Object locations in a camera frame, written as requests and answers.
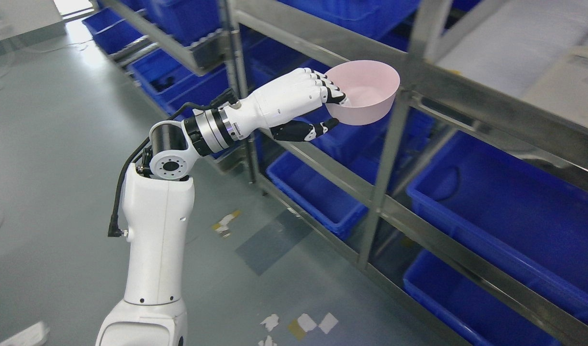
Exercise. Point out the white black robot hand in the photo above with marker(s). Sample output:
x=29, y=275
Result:
x=275, y=106

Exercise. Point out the pink ikea bowl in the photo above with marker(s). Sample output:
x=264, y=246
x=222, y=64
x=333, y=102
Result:
x=370, y=87

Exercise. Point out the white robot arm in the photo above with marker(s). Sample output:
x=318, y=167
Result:
x=154, y=199

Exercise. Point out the blue bin shelf center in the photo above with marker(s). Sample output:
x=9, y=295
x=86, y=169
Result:
x=356, y=147

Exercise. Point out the blue bin shelf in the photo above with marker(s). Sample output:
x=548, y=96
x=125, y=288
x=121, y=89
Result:
x=528, y=223
x=356, y=147

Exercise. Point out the stainless steel shelf rack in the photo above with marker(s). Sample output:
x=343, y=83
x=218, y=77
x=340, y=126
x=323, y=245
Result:
x=459, y=103

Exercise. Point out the blue bin shelf right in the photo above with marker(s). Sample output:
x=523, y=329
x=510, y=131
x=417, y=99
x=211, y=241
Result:
x=528, y=223

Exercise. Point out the blue bin far left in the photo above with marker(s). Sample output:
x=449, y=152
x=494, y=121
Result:
x=171, y=84

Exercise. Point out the blue bin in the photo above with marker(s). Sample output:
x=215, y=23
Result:
x=469, y=310
x=171, y=84

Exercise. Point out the blue bin bottom right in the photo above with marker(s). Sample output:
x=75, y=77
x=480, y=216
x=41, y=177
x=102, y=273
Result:
x=469, y=310

